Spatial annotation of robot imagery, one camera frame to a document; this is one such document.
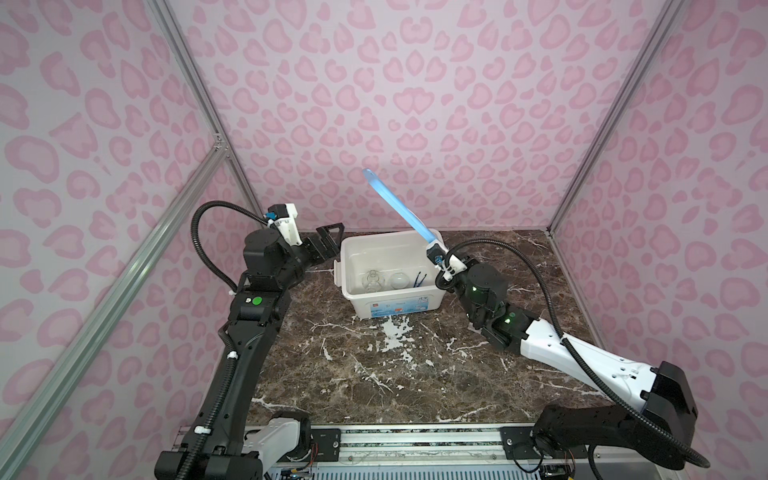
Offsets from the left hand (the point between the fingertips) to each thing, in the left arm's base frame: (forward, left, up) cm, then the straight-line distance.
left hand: (332, 225), depth 68 cm
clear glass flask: (+8, -7, -37) cm, 39 cm away
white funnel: (+11, -15, -38) cm, 42 cm away
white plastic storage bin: (+14, -12, -37) cm, 41 cm away
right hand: (-1, -28, -6) cm, 28 cm away
